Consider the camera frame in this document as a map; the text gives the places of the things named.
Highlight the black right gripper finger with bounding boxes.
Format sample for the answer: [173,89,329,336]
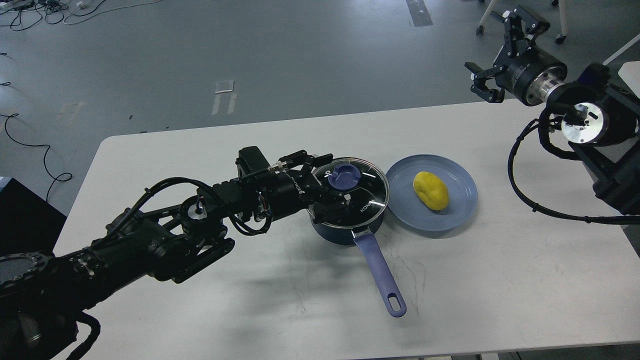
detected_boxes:
[491,6,550,63]
[464,61,508,103]

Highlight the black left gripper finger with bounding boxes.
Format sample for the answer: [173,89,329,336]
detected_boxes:
[279,150,334,173]
[305,185,348,221]

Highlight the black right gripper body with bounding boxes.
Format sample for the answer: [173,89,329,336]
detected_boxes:
[493,47,569,107]

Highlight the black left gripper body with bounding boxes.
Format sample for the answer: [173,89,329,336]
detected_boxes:
[260,170,311,221]

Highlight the glass pot lid blue knob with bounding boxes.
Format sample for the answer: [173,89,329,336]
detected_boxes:
[311,157,390,228]

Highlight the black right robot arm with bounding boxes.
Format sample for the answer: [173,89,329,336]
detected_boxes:
[465,6,640,224]

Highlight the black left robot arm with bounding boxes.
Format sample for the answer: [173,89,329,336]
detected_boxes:
[1,146,346,360]

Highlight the white chair legs with casters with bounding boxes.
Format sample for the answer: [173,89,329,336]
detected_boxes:
[475,0,569,44]

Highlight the dark blue saucepan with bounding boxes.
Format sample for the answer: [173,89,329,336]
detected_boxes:
[307,157,407,318]

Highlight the blue plate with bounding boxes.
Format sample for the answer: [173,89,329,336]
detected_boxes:
[386,154,478,232]

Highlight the grey floor tape strip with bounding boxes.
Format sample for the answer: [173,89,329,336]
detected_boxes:
[406,0,434,27]

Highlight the white furniture leg with caster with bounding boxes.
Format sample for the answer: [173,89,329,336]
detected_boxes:
[602,35,640,101]

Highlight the black box at left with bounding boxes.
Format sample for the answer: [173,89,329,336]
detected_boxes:
[0,177,67,256]

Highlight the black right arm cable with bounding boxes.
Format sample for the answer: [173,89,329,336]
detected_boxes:
[507,107,640,224]

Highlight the floor cable bundle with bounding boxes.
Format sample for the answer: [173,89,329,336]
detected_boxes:
[0,0,161,31]

